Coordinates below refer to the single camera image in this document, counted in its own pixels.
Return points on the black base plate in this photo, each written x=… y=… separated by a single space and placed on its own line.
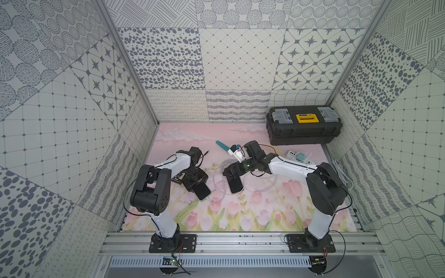
x=306 y=243
x=184 y=243

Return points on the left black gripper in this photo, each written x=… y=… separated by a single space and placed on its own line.
x=194 y=181

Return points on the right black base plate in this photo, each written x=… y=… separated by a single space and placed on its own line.
x=306 y=243

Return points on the small circuit board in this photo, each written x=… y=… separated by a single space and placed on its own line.
x=170 y=262

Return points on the aluminium mounting rail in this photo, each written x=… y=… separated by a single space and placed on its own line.
x=242 y=244

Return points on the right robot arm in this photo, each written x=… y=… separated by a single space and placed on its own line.
x=326 y=190

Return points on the black toolbox yellow handle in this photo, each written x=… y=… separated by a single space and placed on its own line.
x=296 y=125

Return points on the teal flat tool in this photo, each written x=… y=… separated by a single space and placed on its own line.
x=223 y=146

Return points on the white slotted cable duct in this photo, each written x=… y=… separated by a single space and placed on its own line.
x=213 y=261

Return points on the black breakout board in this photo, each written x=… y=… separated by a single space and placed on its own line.
x=178 y=179

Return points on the pink floral table mat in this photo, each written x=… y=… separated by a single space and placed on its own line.
x=268 y=203

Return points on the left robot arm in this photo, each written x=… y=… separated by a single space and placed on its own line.
x=150 y=192

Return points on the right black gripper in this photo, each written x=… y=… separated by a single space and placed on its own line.
x=233 y=170

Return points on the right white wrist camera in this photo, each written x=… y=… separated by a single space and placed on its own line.
x=238 y=152

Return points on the black smartphone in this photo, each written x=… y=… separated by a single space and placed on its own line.
x=201 y=190
x=235 y=184

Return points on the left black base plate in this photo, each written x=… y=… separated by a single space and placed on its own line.
x=184 y=243

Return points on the white power strip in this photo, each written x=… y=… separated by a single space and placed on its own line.
x=299 y=157

